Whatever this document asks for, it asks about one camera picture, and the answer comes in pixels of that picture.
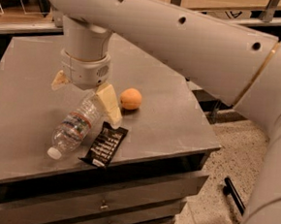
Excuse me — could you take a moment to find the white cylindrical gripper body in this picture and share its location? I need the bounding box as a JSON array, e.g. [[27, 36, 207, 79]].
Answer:
[[60, 50, 110, 90]]

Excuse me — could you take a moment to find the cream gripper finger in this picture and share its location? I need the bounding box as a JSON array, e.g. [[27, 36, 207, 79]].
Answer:
[[95, 82, 122, 127], [51, 70, 70, 91]]

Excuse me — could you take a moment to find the clear plastic water bottle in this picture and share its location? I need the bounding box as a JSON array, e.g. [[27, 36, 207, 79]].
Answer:
[[47, 91, 103, 160]]

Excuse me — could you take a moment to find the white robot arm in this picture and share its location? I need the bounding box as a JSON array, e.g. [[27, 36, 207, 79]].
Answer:
[[49, 0, 281, 224]]

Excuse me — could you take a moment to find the black rxbar chocolate wrapper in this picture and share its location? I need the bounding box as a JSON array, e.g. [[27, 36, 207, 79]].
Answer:
[[81, 122, 128, 169]]

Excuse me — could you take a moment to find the orange fruit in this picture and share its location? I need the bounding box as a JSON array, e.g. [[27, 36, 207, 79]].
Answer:
[[120, 88, 142, 111]]

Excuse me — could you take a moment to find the grey drawer cabinet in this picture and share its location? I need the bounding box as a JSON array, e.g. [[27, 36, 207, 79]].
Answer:
[[0, 36, 220, 224]]

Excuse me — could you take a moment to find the black metal bar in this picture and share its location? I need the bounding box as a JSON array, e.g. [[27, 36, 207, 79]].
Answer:
[[223, 177, 246, 214]]

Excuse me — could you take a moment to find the grey metal railing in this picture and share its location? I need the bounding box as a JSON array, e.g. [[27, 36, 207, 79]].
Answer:
[[0, 0, 281, 35]]

